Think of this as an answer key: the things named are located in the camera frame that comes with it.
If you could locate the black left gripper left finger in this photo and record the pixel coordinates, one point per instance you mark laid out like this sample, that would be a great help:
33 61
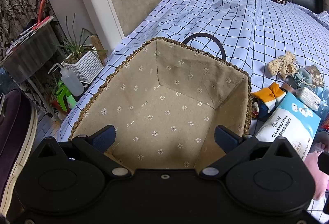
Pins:
92 149

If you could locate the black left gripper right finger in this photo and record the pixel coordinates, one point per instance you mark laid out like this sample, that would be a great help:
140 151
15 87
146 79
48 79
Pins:
236 148

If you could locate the small white wipes packet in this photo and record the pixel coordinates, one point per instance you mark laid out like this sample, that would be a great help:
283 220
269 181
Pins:
309 98

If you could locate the pink soft cloth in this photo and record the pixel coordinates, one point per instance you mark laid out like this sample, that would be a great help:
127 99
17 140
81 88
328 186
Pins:
320 178

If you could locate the cream crochet lace cloth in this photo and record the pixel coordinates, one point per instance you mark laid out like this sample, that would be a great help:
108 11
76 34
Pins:
284 65

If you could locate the green spray bottle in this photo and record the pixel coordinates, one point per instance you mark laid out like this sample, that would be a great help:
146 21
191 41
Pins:
62 99

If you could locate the clear squeeze wash bottle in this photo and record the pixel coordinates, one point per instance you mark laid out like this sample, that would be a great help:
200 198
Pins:
69 79

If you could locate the cleansing towel pack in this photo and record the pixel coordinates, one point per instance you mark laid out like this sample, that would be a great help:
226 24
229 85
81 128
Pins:
294 121

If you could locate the white ribbed plant pot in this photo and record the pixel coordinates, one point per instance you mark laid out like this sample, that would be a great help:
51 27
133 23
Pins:
87 68

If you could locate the woven basket with floral lining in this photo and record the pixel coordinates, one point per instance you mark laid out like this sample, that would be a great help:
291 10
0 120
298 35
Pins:
165 101

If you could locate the purple chair cushion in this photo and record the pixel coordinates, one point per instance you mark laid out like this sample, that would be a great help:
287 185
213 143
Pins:
14 127

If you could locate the green spiky plant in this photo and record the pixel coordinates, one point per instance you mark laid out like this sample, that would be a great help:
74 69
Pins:
78 45

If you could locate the grey side table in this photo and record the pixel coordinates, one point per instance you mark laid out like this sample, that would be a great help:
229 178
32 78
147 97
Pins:
31 53

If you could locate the blue checked bed sheet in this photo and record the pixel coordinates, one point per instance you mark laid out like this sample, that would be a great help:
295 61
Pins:
246 33

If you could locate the brown hair clip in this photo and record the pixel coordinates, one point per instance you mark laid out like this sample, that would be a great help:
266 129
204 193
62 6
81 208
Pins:
282 2

